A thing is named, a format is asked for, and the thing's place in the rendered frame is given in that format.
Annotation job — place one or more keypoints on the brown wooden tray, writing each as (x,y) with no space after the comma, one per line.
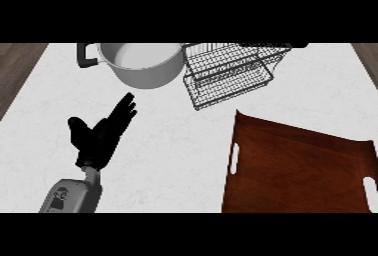
(295,166)

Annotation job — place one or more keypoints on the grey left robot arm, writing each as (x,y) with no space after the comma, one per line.
(68,196)

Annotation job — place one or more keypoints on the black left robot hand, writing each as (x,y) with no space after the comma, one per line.
(100,135)

